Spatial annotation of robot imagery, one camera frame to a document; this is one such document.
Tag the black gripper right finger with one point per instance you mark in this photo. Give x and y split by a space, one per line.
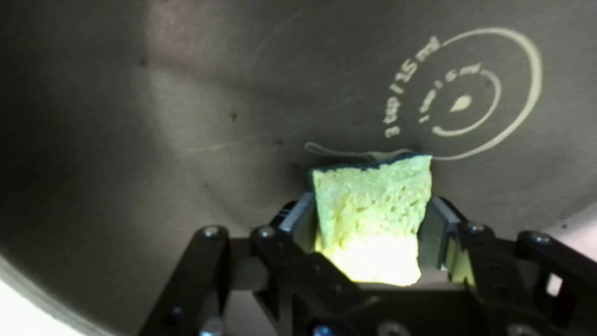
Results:
496 273

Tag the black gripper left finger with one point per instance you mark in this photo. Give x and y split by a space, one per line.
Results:
286 281

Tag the yellow green sponge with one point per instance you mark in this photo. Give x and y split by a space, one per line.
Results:
373 212

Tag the dark frying pan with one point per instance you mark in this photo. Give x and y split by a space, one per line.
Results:
155 94

